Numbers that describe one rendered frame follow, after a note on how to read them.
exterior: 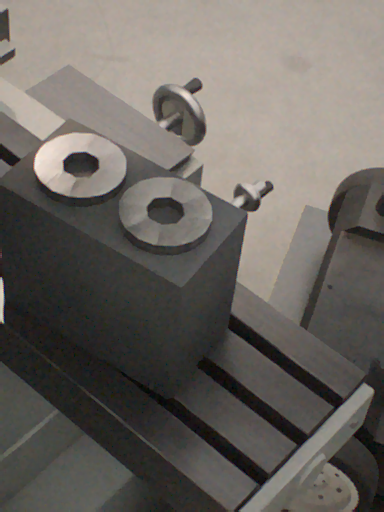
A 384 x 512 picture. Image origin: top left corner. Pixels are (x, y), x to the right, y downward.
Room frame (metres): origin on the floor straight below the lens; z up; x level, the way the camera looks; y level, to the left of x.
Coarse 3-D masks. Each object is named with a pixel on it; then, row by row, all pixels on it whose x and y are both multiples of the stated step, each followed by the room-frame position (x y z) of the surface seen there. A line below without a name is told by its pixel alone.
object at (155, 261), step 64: (64, 128) 0.83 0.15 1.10; (0, 192) 0.74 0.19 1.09; (64, 192) 0.73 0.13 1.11; (128, 192) 0.74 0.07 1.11; (192, 192) 0.75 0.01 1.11; (64, 256) 0.70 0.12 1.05; (128, 256) 0.67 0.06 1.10; (192, 256) 0.68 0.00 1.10; (64, 320) 0.70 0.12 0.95; (128, 320) 0.67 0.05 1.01; (192, 320) 0.67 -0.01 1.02
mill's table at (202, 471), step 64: (0, 128) 1.01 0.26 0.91; (0, 256) 0.81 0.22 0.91; (0, 320) 0.72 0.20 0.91; (256, 320) 0.76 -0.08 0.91; (64, 384) 0.66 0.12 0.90; (128, 384) 0.66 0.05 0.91; (192, 384) 0.67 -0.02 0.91; (256, 384) 0.68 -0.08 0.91; (320, 384) 0.69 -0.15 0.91; (128, 448) 0.60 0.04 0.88; (192, 448) 0.59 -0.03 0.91; (256, 448) 0.60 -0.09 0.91; (320, 448) 0.62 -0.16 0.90
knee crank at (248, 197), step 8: (240, 184) 1.37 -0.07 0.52; (248, 184) 1.36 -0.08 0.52; (256, 184) 1.38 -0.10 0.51; (264, 184) 1.39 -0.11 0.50; (272, 184) 1.41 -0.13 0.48; (240, 192) 1.36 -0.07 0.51; (248, 192) 1.35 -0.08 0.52; (256, 192) 1.35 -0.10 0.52; (264, 192) 1.39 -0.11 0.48; (232, 200) 1.34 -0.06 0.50; (240, 200) 1.34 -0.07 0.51; (248, 200) 1.35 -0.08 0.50; (256, 200) 1.34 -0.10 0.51; (240, 208) 1.33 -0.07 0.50; (248, 208) 1.34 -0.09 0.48; (256, 208) 1.34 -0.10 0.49
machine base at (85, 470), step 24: (72, 456) 0.98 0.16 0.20; (96, 456) 0.98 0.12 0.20; (48, 480) 0.93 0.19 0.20; (72, 480) 0.93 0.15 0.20; (96, 480) 0.94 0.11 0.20; (120, 480) 0.95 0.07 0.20; (24, 504) 0.88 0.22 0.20; (48, 504) 0.88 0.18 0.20; (72, 504) 0.89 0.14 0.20; (96, 504) 0.90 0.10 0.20; (120, 504) 0.92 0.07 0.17; (144, 504) 0.94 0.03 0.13; (168, 504) 1.00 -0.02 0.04
